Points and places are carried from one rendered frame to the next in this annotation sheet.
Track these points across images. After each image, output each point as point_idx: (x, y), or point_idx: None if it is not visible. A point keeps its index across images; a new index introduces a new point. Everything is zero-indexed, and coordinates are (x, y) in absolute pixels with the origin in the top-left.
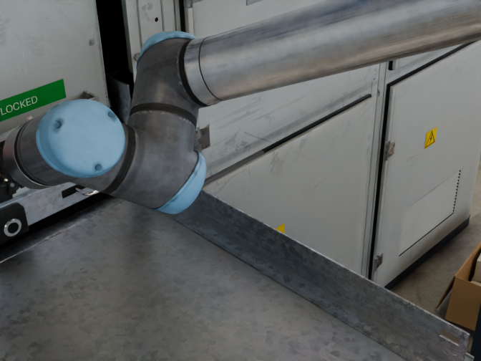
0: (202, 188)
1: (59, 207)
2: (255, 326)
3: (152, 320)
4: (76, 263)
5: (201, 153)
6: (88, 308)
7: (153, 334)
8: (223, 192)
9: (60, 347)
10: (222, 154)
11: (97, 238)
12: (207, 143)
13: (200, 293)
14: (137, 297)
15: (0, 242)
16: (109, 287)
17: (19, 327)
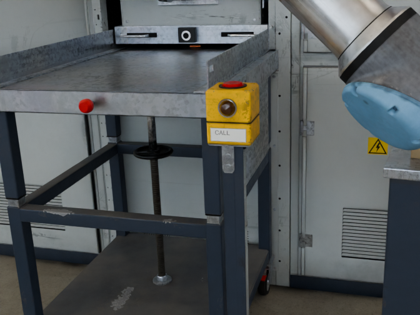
0: (307, 67)
1: (218, 40)
2: (188, 72)
3: (169, 64)
4: (191, 54)
5: (307, 40)
6: (164, 59)
7: (161, 65)
8: (325, 79)
9: (135, 61)
10: (327, 49)
11: (214, 53)
12: (312, 35)
13: (199, 65)
14: (181, 61)
15: (179, 41)
16: (182, 59)
17: (140, 57)
